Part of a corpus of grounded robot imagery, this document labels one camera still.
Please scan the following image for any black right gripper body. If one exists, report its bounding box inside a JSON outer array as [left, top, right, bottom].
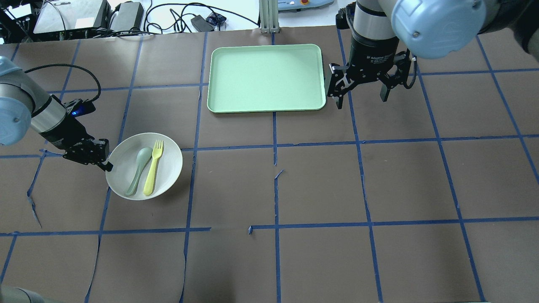
[[348, 32, 399, 84]]

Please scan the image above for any teach pendant with red button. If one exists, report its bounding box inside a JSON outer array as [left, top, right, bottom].
[[278, 0, 334, 11]]

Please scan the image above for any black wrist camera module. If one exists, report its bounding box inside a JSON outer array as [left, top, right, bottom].
[[62, 98, 96, 117]]

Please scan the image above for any black power adapter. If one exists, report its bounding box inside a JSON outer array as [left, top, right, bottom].
[[190, 15, 214, 32]]

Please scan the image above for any grey electronics box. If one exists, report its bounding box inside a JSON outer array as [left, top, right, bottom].
[[109, 1, 144, 32]]

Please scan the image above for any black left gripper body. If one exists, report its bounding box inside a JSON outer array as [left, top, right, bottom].
[[40, 120, 109, 166]]

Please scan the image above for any grey-green plastic spoon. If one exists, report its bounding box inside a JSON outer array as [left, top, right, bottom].
[[125, 147, 153, 196]]

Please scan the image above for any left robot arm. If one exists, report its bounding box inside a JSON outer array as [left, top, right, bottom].
[[0, 57, 113, 171]]

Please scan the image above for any light green plastic tray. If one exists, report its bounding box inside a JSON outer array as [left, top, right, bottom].
[[207, 44, 326, 114]]

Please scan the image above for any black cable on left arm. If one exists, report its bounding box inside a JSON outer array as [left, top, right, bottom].
[[24, 64, 102, 103]]

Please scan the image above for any aluminium frame post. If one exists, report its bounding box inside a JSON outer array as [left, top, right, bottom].
[[259, 0, 280, 33]]

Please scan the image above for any yellow plastic fork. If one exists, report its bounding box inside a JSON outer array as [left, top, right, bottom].
[[143, 140, 164, 196]]

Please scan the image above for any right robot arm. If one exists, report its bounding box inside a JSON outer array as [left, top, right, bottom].
[[326, 0, 539, 109]]

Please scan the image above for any white round plate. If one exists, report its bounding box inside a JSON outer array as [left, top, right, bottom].
[[105, 133, 183, 201]]

